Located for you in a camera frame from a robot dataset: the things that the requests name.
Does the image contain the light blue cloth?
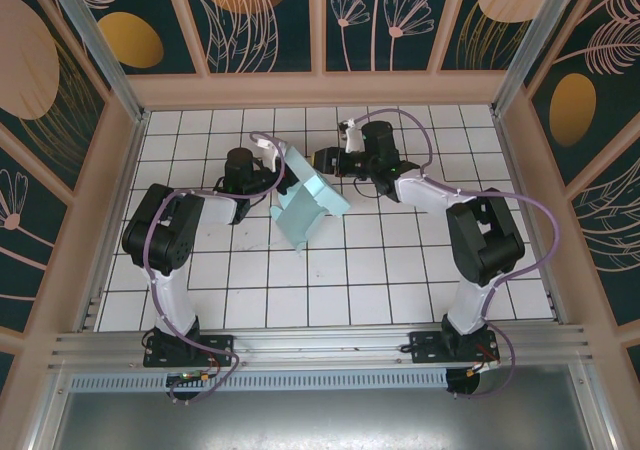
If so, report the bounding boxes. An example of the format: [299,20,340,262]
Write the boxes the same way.
[268,144,351,259]

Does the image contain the grey metal sheet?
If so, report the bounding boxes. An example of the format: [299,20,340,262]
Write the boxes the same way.
[29,364,616,450]

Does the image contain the aluminium side rail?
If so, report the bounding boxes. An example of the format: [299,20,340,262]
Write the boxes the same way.
[491,112,572,327]
[74,112,150,334]

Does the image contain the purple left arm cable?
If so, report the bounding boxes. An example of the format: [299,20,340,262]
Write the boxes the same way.
[142,130,289,406]

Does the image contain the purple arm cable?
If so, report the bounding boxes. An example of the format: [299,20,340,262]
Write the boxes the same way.
[347,108,561,401]
[142,130,289,406]

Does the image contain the long aluminium base rail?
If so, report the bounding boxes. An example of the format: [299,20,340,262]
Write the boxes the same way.
[47,324,596,371]

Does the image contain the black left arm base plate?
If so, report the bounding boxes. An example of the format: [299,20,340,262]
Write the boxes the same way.
[143,334,236,369]

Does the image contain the aluminium corner post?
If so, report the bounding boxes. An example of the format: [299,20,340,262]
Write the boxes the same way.
[42,0,150,124]
[489,0,587,117]

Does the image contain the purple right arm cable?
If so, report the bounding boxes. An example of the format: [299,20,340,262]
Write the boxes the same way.
[347,108,561,401]

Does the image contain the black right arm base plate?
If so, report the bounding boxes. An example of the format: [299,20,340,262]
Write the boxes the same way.
[408,330,501,366]

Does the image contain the slotted grey cable duct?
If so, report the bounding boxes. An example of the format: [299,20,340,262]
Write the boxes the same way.
[69,368,449,392]

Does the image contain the small circuit board with wires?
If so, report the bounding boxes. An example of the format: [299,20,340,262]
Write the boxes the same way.
[167,369,212,387]

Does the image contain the red yellow wire connector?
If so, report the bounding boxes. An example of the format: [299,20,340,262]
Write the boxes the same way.
[463,358,502,380]

